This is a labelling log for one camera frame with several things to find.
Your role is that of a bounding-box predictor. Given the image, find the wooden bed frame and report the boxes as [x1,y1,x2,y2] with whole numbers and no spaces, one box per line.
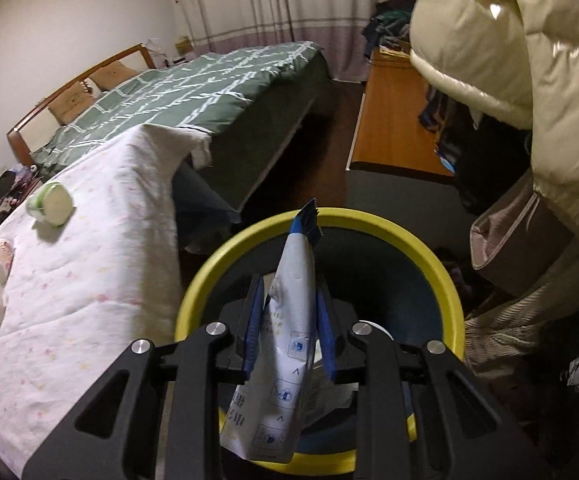
[6,42,157,168]

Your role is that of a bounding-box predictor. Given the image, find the pile of mixed clothes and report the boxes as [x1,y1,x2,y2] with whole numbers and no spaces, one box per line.
[362,0,420,56]

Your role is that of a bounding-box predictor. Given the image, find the white bottle with green cap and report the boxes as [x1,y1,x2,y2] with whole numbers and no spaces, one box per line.
[26,182,76,227]

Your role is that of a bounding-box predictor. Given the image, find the pink striped curtain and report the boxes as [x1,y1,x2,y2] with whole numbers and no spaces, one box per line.
[166,0,420,83]

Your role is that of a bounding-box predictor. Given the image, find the cream puffer jacket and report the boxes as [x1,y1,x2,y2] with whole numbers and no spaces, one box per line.
[409,0,579,246]

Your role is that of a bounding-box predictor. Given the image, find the dark clothes pile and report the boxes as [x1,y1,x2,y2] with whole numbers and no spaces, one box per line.
[0,167,37,241]

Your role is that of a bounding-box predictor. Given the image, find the white dotted tablecloth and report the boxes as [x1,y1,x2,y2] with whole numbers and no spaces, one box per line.
[0,125,215,476]

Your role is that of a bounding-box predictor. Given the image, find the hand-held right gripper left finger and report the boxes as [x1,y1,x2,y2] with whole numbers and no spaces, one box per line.
[22,274,267,480]

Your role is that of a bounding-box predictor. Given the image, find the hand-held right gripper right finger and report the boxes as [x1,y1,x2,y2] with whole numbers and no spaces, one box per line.
[314,287,555,480]

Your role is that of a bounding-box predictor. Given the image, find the wooden desk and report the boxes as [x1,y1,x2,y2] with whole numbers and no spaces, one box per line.
[347,47,457,178]

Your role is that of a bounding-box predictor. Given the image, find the paper cup with pink leaf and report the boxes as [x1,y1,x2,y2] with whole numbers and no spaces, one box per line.
[0,238,16,287]

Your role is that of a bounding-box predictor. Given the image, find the bed with green plaid duvet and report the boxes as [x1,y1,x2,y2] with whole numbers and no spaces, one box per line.
[34,40,333,211]

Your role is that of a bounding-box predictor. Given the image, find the beige cloth bag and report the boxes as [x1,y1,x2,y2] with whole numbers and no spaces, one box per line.
[469,170,579,311]

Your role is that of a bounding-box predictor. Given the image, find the white blue pouch packet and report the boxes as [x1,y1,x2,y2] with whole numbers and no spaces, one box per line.
[219,199,355,463]

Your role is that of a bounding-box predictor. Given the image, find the yellow rimmed trash bin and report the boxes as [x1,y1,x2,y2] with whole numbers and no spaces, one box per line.
[174,207,466,477]

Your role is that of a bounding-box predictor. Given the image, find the brown pillow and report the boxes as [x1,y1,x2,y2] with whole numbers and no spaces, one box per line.
[48,82,92,126]
[90,62,137,92]

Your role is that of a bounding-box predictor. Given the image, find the dark hanging clothes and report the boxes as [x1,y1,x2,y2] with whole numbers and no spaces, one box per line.
[417,85,535,216]

